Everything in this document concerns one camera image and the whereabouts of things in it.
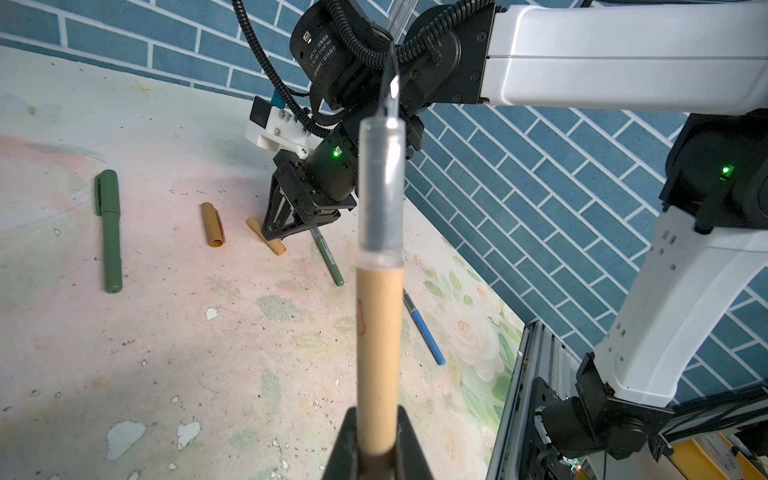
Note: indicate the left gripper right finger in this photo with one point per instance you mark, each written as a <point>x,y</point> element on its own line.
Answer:
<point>410,461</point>

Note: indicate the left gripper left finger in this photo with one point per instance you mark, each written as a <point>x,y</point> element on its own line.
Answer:
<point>343,462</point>

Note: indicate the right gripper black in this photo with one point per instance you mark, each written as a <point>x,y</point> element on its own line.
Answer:
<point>324,174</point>

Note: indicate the brown pen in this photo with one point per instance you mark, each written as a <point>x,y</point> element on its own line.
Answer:
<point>380,276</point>

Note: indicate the green pen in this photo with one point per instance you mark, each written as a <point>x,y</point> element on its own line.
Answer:
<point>108,208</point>
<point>327,256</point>

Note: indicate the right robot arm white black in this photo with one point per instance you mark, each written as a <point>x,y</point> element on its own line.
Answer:
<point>554,208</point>

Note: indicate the blue pen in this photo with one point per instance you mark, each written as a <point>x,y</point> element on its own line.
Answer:
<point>423,329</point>

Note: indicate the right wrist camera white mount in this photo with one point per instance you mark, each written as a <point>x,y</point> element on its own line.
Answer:
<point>272,128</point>

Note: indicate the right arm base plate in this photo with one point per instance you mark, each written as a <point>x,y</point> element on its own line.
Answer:
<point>556,436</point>

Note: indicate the aluminium mounting rail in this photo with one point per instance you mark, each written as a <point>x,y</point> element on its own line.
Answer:
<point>544,374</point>

